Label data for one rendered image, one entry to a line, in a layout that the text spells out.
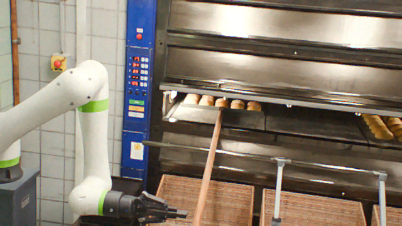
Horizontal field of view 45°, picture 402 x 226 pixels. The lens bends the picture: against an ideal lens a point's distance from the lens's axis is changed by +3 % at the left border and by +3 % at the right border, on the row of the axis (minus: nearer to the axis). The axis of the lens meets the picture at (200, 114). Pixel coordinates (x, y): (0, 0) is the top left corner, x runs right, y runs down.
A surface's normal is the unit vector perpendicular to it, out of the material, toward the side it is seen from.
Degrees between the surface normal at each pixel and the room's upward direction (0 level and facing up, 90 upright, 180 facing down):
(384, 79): 70
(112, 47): 90
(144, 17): 90
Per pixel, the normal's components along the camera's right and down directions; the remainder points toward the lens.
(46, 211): -0.15, 0.26
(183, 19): -0.11, -0.07
